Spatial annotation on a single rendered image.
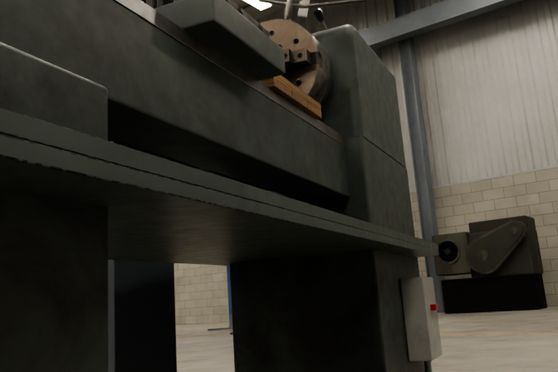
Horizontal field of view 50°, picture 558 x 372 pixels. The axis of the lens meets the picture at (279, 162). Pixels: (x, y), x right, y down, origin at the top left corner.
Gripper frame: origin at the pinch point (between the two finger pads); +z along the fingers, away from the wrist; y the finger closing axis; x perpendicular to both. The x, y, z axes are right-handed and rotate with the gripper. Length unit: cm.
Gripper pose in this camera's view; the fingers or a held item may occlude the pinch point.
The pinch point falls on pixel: (300, 5)
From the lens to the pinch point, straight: 191.7
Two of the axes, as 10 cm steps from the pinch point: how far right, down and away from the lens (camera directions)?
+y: 1.3, 1.4, 9.8
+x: -9.7, -1.7, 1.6
